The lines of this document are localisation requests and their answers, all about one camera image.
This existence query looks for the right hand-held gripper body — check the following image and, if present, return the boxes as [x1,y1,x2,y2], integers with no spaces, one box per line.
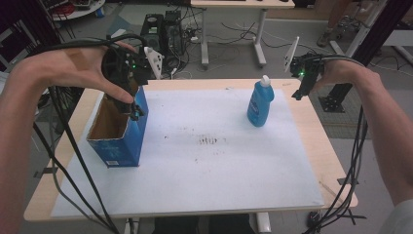
[283,36,326,96]

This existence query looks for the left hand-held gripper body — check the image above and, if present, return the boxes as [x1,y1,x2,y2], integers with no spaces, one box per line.
[101,45,166,114]

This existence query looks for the blue cardboard box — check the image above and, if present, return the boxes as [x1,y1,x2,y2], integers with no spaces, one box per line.
[86,86,150,169]

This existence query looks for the blue bottle with white cap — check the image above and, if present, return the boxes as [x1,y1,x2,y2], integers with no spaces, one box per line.
[246,74,276,128]

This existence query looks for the person's right hand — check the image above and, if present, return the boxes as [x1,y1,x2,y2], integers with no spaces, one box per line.
[312,58,384,95]

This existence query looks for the person's left hand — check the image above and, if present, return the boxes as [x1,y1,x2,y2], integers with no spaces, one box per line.
[19,41,139,105]

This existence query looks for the small white device box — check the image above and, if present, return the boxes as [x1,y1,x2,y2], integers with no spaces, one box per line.
[109,28,129,39]

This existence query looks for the black computer tower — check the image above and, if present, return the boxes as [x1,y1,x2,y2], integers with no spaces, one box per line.
[164,10,185,58]
[139,13,166,57]

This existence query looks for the grey floor mat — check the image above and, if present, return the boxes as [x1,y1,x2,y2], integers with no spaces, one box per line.
[305,84,368,140]

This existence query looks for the white metal stand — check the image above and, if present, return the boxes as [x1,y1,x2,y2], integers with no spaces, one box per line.
[329,0,389,59]

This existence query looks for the round white table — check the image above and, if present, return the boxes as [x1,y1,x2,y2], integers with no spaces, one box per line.
[48,0,106,22]

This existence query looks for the white table mat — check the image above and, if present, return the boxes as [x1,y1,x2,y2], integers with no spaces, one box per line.
[51,88,325,218]

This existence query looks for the white desk with wooden top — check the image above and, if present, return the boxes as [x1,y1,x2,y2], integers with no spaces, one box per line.
[190,0,296,70]

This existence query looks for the black tape strip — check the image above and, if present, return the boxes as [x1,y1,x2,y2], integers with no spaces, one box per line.
[33,167,59,179]

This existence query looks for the white table leg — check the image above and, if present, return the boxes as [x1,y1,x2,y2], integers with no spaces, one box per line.
[256,213,273,234]

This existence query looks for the black tape cross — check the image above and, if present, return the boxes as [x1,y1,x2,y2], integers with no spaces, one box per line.
[337,209,367,226]

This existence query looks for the person's white sleeve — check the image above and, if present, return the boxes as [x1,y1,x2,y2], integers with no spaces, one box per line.
[378,198,413,234]

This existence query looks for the black post base plate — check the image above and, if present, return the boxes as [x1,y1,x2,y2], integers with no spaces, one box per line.
[318,95,346,114]

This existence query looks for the left gripper black cable bundle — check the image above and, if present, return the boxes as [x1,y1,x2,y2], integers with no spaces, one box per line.
[27,33,149,234]

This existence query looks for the gripper black cable bundle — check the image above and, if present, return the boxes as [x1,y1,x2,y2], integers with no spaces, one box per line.
[27,33,149,234]
[301,53,369,234]

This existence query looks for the right gripper black cable bundle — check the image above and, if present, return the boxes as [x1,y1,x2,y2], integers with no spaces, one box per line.
[301,53,369,234]

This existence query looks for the black metal post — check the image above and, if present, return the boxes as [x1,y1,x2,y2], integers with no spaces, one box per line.
[325,0,413,98]

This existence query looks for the black post with cables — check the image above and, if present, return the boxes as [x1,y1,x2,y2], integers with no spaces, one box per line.
[19,0,66,48]

